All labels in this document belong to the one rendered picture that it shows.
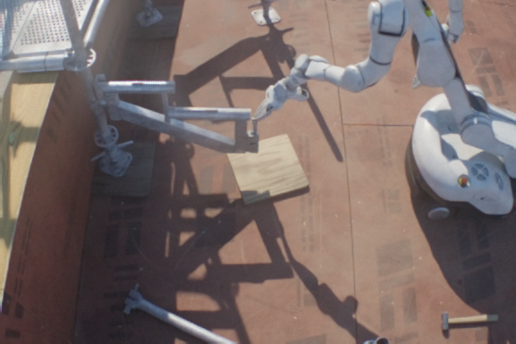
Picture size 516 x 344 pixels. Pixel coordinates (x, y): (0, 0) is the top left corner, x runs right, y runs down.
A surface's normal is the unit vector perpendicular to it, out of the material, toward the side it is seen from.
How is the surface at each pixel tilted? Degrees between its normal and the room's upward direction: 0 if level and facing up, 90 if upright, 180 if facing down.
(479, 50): 0
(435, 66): 90
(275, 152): 0
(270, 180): 0
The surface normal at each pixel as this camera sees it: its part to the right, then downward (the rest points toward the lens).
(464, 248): 0.01, -0.59
